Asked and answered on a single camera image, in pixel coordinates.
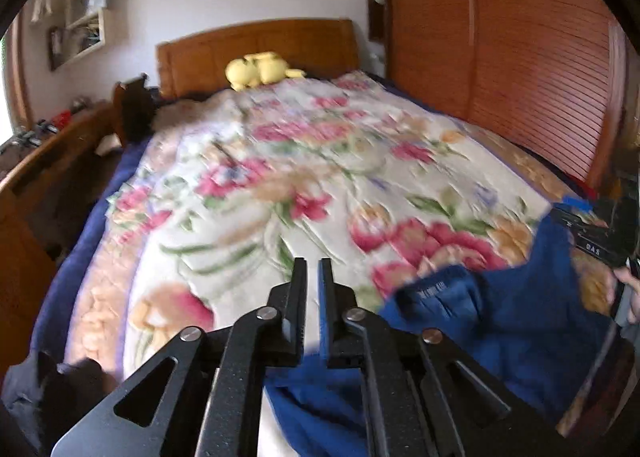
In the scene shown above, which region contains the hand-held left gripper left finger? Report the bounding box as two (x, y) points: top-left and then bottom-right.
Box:
(50, 257), (309, 457)

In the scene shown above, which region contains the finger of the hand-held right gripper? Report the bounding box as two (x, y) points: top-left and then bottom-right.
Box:
(550, 195), (608, 234)

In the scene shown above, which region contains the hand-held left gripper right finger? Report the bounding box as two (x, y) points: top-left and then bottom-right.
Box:
(317, 258), (552, 457)

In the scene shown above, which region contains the navy blue blazer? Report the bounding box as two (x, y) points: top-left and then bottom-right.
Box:
(264, 221), (622, 457)

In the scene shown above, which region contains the person's right hand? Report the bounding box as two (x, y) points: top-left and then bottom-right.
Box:
(613, 266), (640, 324)

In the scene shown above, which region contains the wooden slatted wardrobe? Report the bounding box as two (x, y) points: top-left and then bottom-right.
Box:
(366, 0), (629, 189)

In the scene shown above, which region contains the black garment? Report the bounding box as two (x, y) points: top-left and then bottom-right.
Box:
(0, 348), (122, 457)

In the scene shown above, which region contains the floral blanket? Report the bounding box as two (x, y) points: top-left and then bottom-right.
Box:
(65, 69), (617, 439)

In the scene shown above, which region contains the wooden desk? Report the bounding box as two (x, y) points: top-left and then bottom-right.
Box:
(0, 101), (120, 370)

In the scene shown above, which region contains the dark wooden chair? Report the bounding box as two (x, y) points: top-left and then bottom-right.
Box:
(112, 72), (157, 148)

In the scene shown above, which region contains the yellow plush toy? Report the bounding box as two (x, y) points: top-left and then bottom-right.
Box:
(224, 51), (307, 92)

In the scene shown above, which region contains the wooden bed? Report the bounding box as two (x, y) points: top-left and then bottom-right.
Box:
(30, 18), (621, 457)

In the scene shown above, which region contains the window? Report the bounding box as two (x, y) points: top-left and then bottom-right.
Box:
(0, 24), (17, 140)

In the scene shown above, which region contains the tied white curtain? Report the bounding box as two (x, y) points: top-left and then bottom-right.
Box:
(30, 0), (57, 24)

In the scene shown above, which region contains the white wall shelf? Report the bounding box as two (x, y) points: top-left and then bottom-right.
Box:
(47, 0), (114, 71)

